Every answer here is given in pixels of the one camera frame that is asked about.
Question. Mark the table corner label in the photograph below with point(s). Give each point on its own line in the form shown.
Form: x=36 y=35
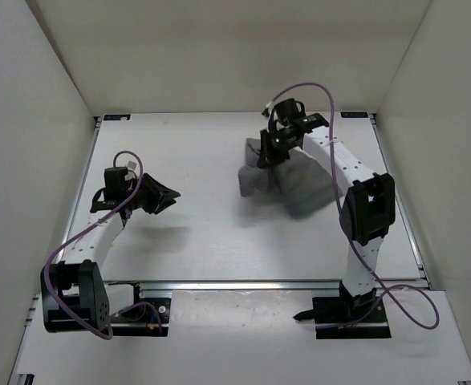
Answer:
x=116 y=117
x=354 y=114

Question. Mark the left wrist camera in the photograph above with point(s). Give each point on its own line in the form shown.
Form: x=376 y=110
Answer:
x=116 y=183

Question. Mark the grey pleated skirt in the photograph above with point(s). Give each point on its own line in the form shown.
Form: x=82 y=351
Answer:
x=300 y=184

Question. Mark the right table corner label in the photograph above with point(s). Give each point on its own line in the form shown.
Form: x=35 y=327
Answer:
x=354 y=114

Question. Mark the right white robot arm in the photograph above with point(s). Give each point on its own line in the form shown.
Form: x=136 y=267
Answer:
x=365 y=199

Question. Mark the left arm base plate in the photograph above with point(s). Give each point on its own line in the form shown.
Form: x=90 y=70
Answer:
x=138 y=312

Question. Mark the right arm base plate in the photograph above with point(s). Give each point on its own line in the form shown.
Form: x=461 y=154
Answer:
x=333 y=320

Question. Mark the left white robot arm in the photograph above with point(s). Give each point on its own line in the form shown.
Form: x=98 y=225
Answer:
x=74 y=294

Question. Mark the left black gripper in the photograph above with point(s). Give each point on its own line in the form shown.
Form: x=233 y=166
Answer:
x=156 y=189

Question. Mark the left table corner label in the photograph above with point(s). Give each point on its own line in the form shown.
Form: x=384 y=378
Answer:
x=116 y=117

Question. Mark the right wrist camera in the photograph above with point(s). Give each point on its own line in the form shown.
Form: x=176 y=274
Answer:
x=289 y=110

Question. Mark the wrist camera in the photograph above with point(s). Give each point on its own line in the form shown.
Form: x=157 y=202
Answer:
x=116 y=183
x=289 y=110

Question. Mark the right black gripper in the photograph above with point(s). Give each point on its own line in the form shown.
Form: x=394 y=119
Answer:
x=270 y=157

